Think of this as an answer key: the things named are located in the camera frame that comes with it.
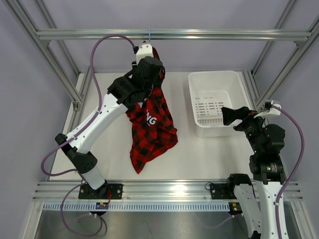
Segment white slotted cable duct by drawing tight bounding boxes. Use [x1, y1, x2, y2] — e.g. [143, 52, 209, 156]
[43, 201, 230, 212]

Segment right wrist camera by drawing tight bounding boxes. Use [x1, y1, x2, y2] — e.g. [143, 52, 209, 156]
[254, 100, 281, 119]

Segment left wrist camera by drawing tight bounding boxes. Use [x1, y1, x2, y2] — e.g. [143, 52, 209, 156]
[135, 42, 154, 64]

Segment left aluminium frame post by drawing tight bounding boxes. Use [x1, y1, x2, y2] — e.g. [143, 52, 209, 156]
[3, 0, 84, 111]

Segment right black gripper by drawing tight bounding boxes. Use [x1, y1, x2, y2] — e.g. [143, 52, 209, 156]
[222, 106, 270, 154]

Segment aluminium frame post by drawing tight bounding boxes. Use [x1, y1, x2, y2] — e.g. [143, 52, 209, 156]
[3, 0, 84, 111]
[251, 0, 319, 109]

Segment white plastic basket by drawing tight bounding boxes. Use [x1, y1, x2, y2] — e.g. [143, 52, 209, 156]
[188, 70, 252, 137]

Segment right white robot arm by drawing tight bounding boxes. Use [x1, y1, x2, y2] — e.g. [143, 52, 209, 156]
[221, 103, 289, 239]

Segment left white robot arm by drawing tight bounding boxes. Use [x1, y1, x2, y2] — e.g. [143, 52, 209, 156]
[55, 56, 163, 199]

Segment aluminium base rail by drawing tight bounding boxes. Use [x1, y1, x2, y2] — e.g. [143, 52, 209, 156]
[32, 181, 304, 202]

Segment red black plaid shirt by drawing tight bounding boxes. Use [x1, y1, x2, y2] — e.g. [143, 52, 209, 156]
[125, 41, 179, 175]

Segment right aluminium frame post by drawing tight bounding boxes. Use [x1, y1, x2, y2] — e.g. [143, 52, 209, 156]
[251, 0, 319, 109]

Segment aluminium frame crossbar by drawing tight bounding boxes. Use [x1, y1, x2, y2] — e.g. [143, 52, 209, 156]
[38, 29, 312, 41]

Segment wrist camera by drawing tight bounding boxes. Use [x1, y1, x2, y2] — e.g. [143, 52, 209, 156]
[254, 100, 281, 119]
[135, 42, 154, 64]

